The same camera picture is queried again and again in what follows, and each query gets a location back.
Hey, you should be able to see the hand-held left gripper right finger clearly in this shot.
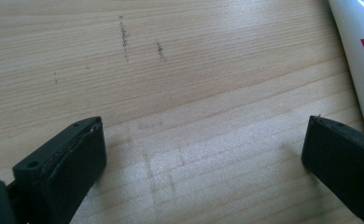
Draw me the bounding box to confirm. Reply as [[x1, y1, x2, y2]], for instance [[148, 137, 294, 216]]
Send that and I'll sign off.
[[301, 115, 364, 224]]

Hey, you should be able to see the white tube with red label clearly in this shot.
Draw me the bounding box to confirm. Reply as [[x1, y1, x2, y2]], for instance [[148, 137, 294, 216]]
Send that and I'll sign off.
[[328, 0, 364, 142]]

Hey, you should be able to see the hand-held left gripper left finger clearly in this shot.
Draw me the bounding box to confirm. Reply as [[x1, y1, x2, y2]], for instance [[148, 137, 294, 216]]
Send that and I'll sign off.
[[12, 116, 107, 224]]

